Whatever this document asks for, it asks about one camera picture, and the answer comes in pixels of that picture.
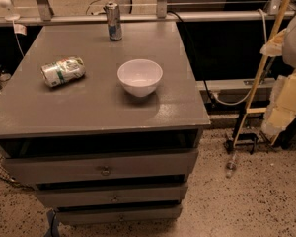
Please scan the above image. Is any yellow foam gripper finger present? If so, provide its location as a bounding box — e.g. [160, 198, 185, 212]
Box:
[261, 70, 296, 136]
[260, 29, 286, 57]

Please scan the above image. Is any white ceramic bowl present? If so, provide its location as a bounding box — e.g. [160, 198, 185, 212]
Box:
[117, 59, 163, 98]

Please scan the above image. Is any upright silver blue can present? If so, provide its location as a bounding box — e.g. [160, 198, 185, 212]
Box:
[104, 2, 122, 41]

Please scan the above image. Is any crushed green 7up can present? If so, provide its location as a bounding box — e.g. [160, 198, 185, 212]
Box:
[40, 56, 86, 87]

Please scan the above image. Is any metal railing bar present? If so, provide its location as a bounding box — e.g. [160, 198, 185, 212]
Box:
[0, 10, 296, 27]

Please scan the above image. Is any clear plastic bottle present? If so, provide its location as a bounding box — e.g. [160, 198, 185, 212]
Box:
[226, 153, 237, 178]

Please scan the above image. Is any top grey drawer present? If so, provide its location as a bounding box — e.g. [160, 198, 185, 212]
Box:
[4, 149, 198, 184]

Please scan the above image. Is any grey drawer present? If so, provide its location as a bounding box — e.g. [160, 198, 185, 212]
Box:
[57, 203, 182, 225]
[4, 149, 198, 184]
[36, 183, 187, 208]

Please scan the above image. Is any grey drawer cabinet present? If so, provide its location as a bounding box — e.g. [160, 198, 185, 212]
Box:
[0, 22, 209, 215]

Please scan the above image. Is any middle grey drawer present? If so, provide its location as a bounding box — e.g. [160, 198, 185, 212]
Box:
[36, 183, 187, 208]

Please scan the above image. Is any bottom grey drawer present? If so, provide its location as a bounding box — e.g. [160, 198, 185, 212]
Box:
[57, 203, 182, 225]

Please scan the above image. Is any white desk lamp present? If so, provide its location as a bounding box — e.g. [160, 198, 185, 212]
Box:
[0, 0, 21, 22]

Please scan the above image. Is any white cable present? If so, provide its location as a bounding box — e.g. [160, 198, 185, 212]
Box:
[210, 7, 269, 107]

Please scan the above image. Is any yellow wooden frame stand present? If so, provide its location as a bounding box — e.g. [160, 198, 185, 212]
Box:
[225, 0, 290, 153]

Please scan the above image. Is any black power cable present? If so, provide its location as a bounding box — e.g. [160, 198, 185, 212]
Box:
[167, 10, 218, 107]

